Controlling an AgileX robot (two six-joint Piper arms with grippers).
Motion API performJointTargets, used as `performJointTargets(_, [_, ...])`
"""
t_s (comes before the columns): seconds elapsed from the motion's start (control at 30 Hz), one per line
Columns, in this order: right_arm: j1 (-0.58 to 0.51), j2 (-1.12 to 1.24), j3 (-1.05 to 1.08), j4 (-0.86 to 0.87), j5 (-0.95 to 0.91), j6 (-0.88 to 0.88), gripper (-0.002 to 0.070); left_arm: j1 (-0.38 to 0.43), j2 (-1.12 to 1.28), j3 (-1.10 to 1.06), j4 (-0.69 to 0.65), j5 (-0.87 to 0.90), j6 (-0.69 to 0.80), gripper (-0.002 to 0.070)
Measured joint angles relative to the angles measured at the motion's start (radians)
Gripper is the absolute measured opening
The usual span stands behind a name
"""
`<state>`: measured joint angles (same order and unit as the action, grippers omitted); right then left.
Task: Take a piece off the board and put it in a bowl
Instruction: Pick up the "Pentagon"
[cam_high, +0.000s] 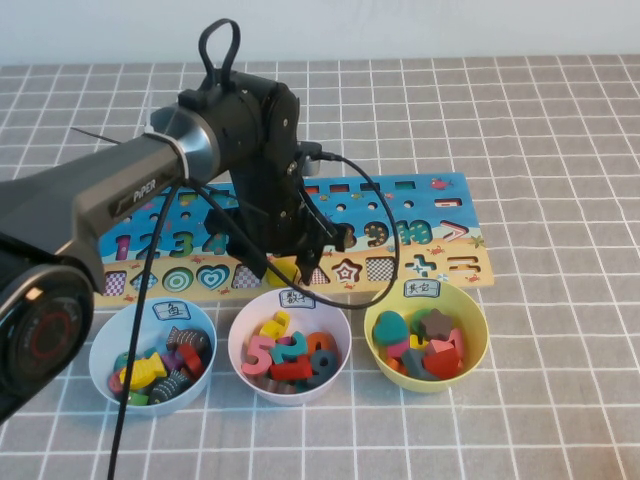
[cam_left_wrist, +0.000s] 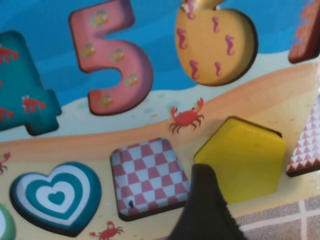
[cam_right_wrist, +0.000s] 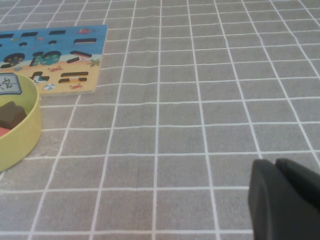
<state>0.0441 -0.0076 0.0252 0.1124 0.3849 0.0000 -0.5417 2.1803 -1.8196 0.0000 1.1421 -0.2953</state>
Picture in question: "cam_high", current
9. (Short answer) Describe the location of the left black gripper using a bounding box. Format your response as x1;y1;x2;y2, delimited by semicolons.
205;162;351;287

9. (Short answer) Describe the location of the yellow pentagon puzzle piece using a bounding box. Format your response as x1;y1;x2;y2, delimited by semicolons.
266;257;301;289

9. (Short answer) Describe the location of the pink plastic bowl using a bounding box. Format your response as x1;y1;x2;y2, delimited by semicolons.
227;288;353;406

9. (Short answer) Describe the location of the teal heart puzzle piece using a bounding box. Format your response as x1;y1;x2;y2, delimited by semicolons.
372;310;410;347

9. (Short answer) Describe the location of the colourful wooden puzzle board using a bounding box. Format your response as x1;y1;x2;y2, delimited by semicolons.
92;172;496;309

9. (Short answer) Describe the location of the brown flower puzzle piece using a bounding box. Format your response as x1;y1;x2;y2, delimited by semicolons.
418;308;454;340

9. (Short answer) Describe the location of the slate puzzle piece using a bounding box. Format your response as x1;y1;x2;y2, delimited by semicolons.
399;348;436;381

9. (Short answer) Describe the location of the red trapezoid puzzle piece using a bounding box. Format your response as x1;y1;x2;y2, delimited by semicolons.
422;347;465;380

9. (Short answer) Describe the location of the pink curved puzzle piece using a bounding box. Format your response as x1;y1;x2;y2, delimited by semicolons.
447;327;466;361

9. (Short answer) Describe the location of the yellow plastic bowl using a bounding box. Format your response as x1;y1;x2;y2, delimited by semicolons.
363;279;490;394

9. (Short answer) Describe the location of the light blue plastic bowl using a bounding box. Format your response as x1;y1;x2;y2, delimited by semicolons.
88;298;219;418

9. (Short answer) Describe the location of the paper label reading 数字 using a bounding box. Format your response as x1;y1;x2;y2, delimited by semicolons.
279;288;318;310

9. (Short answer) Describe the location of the yellow wooden number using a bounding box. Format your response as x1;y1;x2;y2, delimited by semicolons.
258;310;292;340

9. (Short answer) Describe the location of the pink wooden number five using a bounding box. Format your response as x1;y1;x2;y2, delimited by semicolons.
240;334;274;377

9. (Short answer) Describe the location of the teal wooden number two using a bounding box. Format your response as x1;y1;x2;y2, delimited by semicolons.
271;330;307;365

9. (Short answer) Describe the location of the orange wooden number zero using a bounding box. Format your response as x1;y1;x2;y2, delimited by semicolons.
305;332;337;357

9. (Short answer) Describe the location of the red wooden number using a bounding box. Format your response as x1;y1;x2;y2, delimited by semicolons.
269;360;315;382

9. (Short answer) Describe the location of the brown striped wooden fish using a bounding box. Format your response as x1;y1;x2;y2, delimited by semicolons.
165;325;211;354

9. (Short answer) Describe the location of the slate wooden number nine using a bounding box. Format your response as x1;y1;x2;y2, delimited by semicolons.
304;349;339;390

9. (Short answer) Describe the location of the paper label reading 鱼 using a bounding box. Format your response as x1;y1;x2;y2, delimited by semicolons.
154;299;193;322

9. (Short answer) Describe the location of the red wooden fish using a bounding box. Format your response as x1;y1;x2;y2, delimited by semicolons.
177;343;206;381

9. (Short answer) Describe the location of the paper label reading 其它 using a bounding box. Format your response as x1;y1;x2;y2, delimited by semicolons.
402;279;441;300

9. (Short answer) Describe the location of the dark gray wooden fish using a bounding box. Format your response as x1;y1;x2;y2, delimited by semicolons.
148;374;194;405

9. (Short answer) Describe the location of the yellow wooden fish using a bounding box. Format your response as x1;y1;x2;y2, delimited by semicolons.
118;351;167;392

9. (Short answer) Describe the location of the white zip tie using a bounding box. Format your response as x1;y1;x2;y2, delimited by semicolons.
142;119;194;180

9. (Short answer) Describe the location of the thin black zip tie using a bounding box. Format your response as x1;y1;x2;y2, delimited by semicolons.
69;127;124;147

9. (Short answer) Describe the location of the gray white-checked tablecloth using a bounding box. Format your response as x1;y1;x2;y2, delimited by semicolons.
0;52;640;480

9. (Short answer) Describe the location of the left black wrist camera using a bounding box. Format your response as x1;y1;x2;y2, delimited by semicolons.
294;141;324;176

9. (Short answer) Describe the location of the black strap loop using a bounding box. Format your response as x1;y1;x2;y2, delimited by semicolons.
198;18;241;86

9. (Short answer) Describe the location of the black camera cable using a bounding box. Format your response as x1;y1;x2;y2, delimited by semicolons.
107;149;401;480

